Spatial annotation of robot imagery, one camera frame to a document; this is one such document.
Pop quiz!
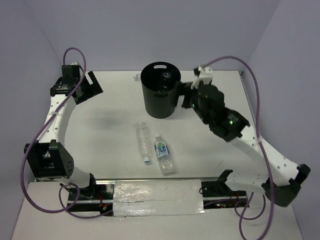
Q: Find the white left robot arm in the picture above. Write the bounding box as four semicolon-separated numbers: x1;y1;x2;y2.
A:
27;63;103;200

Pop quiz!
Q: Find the black plastic bin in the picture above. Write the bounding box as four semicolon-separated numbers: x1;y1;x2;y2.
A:
140;61;181;119

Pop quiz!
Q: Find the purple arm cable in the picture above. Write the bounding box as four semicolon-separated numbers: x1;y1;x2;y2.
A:
21;46;116;221
199;55;275;240

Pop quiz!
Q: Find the clear bottle blue cap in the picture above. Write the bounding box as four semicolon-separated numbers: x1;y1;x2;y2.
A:
135;122;151;165

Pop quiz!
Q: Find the crushed clear plastic bottle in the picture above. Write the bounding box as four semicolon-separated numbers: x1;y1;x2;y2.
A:
157;71;172;92

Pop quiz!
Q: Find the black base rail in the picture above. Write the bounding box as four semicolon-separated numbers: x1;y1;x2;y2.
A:
70;177;247;216

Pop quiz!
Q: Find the labelled bottle white cap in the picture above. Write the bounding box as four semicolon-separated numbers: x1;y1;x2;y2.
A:
153;134;176;176

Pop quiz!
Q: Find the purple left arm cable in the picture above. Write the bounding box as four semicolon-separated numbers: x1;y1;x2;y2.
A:
21;46;116;221

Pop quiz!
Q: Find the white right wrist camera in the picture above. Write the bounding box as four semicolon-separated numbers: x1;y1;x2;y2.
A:
190;65;213;90

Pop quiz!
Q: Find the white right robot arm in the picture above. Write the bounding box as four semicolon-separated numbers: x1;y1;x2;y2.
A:
173;82;311;207

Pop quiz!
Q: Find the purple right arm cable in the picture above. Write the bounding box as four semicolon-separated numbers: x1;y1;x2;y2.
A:
199;55;275;240

